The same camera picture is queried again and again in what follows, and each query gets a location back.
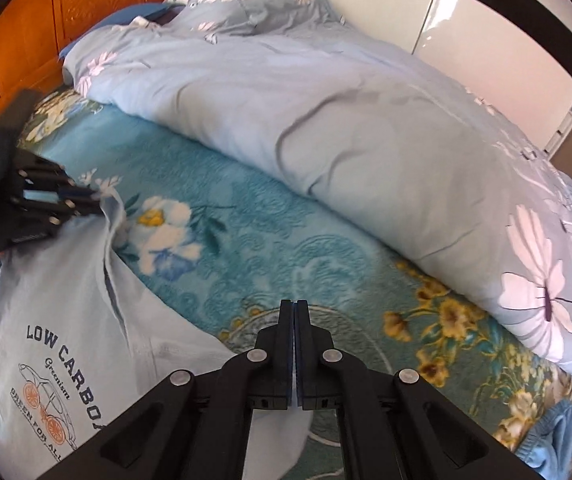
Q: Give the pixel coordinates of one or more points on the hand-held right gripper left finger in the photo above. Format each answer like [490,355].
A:
[286,350]

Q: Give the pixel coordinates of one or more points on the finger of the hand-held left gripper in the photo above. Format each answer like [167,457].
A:
[51,175]
[61,212]

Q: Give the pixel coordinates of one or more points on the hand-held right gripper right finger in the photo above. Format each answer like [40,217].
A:
[302,360]

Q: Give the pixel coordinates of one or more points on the pale blue printed T-shirt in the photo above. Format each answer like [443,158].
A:
[66,300]

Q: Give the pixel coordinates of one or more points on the teal floral bed blanket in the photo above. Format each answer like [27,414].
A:
[266,260]

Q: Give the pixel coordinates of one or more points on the carved wooden headboard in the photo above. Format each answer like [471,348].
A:
[66,10]

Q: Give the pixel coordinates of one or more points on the plain blue pillow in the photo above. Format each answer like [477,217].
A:
[131,12]

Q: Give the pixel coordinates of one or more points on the light blue floral duvet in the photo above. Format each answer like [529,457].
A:
[316,135]

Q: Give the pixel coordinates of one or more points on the blue fleece garment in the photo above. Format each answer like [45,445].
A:
[556,435]

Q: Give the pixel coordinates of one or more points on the light blue floral pillow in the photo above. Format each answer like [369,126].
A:
[256,5]

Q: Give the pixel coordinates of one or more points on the white wardrobe with black stripe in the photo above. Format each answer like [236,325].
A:
[366,0]

